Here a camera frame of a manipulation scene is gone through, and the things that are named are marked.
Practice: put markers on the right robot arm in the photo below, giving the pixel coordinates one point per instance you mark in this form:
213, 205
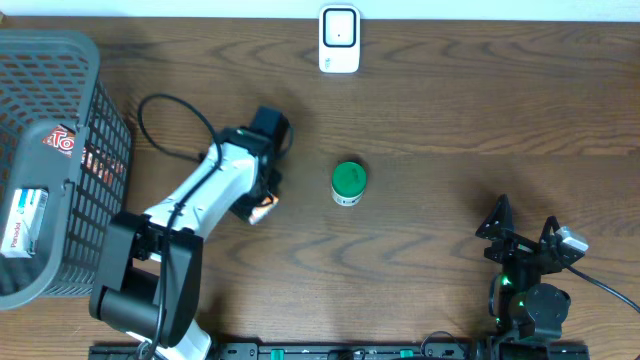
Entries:
529, 312

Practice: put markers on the white Panadol box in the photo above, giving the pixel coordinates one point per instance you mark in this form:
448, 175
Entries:
24, 223

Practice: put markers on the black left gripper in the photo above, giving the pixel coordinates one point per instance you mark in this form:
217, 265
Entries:
248, 202

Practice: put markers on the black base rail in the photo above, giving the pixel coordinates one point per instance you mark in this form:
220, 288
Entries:
438, 349

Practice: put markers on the grey plastic basket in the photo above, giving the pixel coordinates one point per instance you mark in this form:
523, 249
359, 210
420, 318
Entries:
51, 78

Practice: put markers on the white barcode scanner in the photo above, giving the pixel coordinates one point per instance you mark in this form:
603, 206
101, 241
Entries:
339, 44

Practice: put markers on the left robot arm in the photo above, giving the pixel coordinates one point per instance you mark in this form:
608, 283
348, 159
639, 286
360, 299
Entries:
148, 280

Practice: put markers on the orange snack packet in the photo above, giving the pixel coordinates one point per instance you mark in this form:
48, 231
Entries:
262, 209

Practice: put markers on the green lid jar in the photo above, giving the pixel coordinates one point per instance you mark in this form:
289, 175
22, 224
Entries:
348, 183

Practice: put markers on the red Top chocolate bar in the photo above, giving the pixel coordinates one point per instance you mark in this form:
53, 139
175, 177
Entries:
103, 165

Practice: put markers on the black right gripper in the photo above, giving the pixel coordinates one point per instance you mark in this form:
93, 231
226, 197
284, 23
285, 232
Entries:
515, 245

